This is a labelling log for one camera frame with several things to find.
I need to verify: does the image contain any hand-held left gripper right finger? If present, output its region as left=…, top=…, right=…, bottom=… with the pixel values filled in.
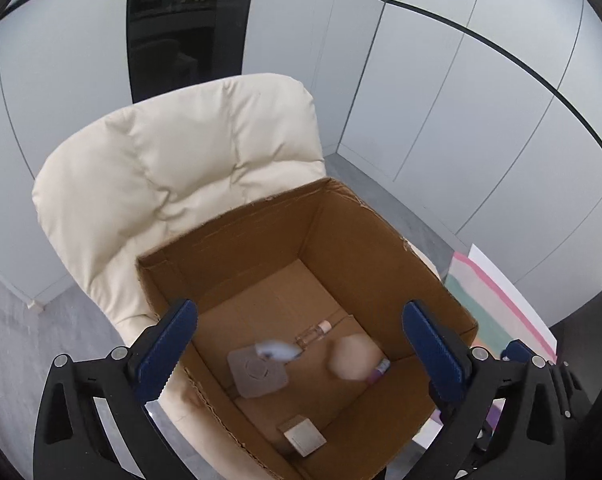
left=381, top=301, right=568, bottom=480

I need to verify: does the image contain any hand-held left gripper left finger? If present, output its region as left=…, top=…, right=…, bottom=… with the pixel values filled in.
left=32, top=299, right=198, bottom=480

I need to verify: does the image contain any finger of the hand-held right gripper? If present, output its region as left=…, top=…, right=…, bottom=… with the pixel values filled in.
left=501, top=339, right=596, bottom=466

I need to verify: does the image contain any small purple tube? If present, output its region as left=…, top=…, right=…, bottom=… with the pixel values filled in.
left=366, top=357, right=392, bottom=385

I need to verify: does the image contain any beige round puff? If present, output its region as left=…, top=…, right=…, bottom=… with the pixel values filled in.
left=328, top=335, right=382, bottom=381

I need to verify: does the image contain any translucent white square lid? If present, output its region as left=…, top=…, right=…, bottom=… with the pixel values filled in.
left=227, top=345, right=289, bottom=400

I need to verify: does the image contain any white and blue small thing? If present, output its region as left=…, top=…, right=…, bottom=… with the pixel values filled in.
left=255, top=341, right=302, bottom=365

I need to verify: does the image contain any glass vial with pink cap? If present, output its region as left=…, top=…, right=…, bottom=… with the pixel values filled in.
left=295, top=319, right=332, bottom=348

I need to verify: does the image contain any brown cardboard box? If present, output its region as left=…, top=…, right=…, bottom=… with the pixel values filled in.
left=137, top=177, right=479, bottom=480

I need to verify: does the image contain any small beige carton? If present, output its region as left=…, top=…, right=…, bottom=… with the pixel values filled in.
left=278, top=415, right=328, bottom=457

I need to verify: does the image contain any striped pastel mat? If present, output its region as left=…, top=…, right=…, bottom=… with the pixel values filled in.
left=433, top=252, right=558, bottom=433

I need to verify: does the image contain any cream padded armchair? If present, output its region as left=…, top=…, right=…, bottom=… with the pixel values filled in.
left=32, top=74, right=439, bottom=480

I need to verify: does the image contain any dark glass wall panel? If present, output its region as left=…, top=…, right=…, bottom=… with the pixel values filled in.
left=127, top=0, right=258, bottom=106

